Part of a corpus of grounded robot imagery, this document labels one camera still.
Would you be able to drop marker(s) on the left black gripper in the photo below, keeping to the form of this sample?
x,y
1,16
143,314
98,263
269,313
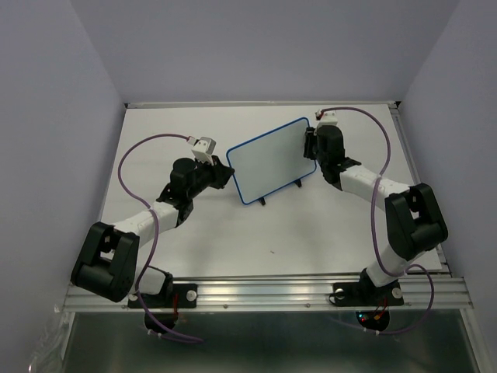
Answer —
x,y
220,172

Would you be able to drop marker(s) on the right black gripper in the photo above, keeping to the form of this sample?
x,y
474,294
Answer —
x,y
308,152

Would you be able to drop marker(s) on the black whiteboard eraser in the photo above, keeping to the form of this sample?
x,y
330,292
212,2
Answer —
x,y
310,137

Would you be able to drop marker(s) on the blue framed small whiteboard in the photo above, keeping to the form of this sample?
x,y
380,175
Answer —
x,y
271,161

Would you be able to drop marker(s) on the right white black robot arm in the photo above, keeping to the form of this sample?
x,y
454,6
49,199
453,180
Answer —
x,y
414,221

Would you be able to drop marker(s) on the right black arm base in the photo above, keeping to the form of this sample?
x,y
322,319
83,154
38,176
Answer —
x,y
372,302

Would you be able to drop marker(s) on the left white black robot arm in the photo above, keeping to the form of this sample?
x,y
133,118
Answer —
x,y
107,262

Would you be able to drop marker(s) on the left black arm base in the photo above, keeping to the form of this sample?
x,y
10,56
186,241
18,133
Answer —
x,y
160,291

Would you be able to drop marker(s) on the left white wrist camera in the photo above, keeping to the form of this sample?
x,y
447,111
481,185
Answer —
x,y
202,149

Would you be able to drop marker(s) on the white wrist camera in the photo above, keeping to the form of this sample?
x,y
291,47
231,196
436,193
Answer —
x,y
326,117
202,149

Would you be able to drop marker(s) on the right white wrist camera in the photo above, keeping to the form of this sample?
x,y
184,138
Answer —
x,y
326,117

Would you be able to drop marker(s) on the aluminium table edge frame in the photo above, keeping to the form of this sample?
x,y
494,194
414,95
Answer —
x,y
322,104

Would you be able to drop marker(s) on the aluminium mounting rail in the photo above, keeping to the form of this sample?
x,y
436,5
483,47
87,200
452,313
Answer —
x,y
285,294

